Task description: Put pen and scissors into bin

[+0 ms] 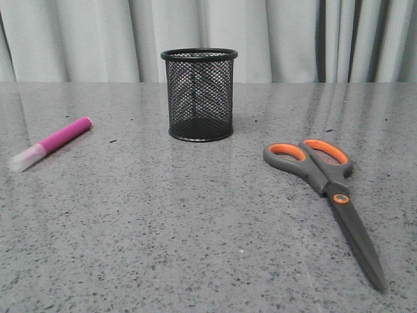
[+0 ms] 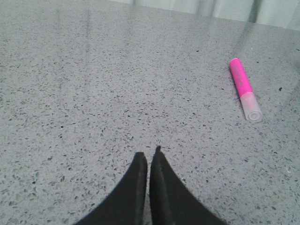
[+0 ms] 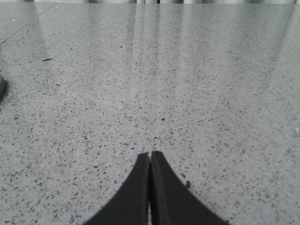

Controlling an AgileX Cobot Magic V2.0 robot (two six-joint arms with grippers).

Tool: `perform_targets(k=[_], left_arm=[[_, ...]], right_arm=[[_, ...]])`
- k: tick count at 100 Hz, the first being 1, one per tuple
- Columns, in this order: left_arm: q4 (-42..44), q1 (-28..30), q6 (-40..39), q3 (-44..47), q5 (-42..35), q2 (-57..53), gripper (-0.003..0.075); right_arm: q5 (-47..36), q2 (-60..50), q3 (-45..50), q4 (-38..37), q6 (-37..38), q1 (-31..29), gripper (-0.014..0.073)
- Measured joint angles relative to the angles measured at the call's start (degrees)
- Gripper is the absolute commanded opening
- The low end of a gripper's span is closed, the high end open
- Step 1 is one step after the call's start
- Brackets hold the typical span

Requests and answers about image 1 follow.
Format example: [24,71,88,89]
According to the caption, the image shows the grey orange handled scissors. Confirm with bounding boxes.
[263,139,386,293]

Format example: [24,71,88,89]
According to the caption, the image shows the pink marker pen clear cap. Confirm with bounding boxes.
[8,116,93,172]

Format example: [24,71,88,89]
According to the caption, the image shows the grey pleated curtain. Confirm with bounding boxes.
[1,1,416,83]

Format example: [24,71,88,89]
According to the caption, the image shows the black wire mesh pen cup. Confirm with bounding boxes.
[161,48,238,142]

